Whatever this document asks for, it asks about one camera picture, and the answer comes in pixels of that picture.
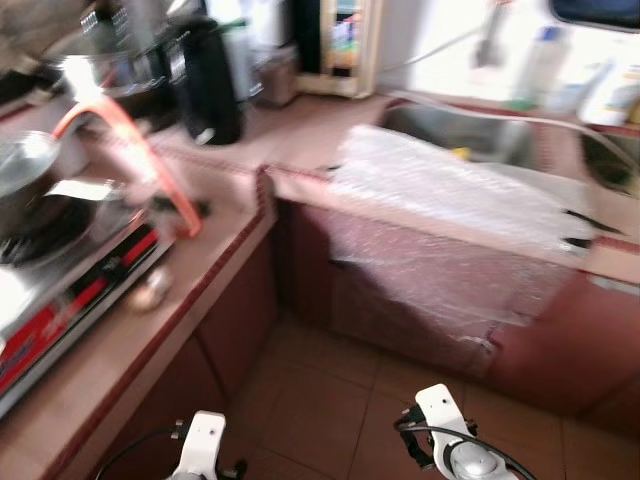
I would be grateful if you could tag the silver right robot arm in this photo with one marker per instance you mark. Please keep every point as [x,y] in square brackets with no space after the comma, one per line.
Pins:
[470,465]

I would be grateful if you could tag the red brown stove cabinet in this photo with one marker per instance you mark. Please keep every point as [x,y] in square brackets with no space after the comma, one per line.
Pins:
[230,330]

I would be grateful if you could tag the red brown sink cabinet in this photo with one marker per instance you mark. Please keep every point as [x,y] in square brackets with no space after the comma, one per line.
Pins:
[560,350]

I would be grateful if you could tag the garlic bulb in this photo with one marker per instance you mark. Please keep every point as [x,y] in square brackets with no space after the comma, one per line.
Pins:
[150,292]

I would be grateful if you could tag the steel gas stove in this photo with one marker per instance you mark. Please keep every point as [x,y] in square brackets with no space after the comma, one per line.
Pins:
[90,300]

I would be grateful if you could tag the clear bubble wrap sheet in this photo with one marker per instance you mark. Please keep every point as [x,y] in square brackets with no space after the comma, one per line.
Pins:
[440,190]

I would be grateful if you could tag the black frying pan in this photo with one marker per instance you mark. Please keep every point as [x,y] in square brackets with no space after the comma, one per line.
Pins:
[40,235]

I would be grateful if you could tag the large stainless steel sink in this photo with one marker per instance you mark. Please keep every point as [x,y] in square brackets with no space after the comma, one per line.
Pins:
[480,135]

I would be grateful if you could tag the white paper sheet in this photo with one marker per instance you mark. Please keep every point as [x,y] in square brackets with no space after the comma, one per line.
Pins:
[85,188]

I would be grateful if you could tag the small stainless steel sink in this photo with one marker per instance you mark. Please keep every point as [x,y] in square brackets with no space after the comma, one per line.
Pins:
[615,160]

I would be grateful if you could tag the steel pot with lid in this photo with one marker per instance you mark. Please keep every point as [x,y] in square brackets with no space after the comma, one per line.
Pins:
[25,165]

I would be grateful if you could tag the black electric kettle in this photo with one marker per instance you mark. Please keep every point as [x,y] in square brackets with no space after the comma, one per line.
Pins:
[210,90]

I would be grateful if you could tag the beige water ionizer machine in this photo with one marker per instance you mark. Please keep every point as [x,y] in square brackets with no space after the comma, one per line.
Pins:
[360,60]

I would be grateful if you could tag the jar of brown powder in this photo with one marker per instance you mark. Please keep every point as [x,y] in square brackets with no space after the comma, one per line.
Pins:
[275,80]

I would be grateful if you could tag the green dish soap bottle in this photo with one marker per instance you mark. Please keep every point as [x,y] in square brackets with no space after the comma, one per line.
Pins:
[540,70]

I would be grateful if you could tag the white detergent bottle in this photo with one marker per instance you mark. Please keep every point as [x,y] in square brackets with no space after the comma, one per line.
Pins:
[610,95]

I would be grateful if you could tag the grey metal faucet pipe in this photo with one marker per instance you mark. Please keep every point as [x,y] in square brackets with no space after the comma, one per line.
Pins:
[490,45]

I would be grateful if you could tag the white canister with green band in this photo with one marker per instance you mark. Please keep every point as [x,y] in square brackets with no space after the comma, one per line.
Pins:
[238,60]

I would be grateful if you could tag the metal dish rack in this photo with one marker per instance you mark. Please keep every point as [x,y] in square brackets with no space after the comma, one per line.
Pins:
[130,70]

